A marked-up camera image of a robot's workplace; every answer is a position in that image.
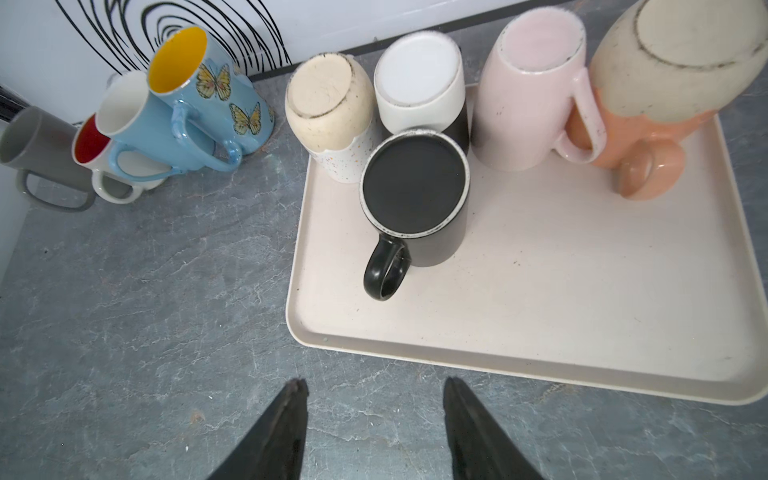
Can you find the white black mug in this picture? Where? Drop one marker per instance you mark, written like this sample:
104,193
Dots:
419,83

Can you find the white red mug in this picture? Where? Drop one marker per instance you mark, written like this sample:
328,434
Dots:
91,149

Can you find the grey mug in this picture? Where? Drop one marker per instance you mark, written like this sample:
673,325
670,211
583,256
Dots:
38,143

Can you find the cream speckled mug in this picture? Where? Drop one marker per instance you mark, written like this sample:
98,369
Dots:
331,108

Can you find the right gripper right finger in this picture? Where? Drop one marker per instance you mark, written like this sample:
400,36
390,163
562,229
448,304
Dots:
480,449

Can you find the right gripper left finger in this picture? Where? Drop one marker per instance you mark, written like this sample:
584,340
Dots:
273,448

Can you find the blue butterfly mug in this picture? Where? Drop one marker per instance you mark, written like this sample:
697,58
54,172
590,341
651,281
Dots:
217,115

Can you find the pink mug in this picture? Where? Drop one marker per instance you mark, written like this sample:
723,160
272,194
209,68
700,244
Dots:
534,95

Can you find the cream peach mug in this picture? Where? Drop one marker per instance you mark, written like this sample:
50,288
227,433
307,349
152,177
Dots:
662,70

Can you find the light blue mug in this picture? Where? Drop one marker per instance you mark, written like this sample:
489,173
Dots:
138,121

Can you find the beige plastic tray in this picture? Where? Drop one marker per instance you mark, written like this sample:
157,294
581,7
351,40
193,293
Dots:
557,278

